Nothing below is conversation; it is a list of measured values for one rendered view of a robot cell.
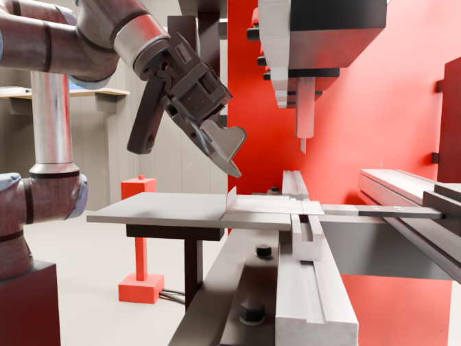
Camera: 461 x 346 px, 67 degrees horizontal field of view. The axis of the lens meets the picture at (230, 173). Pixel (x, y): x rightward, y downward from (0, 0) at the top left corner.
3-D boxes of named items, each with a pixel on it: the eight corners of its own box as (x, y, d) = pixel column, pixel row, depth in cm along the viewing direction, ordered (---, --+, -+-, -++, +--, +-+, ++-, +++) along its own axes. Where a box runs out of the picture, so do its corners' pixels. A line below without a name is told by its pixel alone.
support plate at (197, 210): (142, 197, 63) (141, 191, 63) (289, 202, 59) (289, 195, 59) (86, 222, 45) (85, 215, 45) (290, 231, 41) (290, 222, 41)
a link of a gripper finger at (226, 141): (263, 157, 46) (219, 104, 47) (230, 185, 48) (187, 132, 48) (265, 156, 49) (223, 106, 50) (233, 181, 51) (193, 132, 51)
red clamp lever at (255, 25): (251, 5, 59) (246, 31, 52) (276, 4, 58) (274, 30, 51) (252, 16, 60) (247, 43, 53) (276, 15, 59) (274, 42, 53)
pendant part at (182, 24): (178, 109, 193) (178, 42, 189) (200, 109, 194) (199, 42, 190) (167, 101, 149) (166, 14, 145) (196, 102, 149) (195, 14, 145)
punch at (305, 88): (294, 150, 54) (296, 87, 53) (307, 150, 54) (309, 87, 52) (296, 154, 44) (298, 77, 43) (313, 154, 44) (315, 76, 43)
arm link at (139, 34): (104, 46, 47) (130, 59, 55) (125, 72, 47) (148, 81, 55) (143, 7, 46) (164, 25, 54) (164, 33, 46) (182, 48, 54)
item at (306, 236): (289, 216, 57) (290, 198, 57) (308, 217, 57) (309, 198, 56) (292, 259, 37) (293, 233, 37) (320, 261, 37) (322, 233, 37)
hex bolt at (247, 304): (241, 311, 39) (241, 297, 39) (265, 312, 39) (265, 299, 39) (237, 324, 37) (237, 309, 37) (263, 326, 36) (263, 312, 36)
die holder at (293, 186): (282, 195, 130) (283, 170, 129) (299, 195, 129) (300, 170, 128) (281, 233, 81) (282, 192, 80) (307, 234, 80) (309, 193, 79)
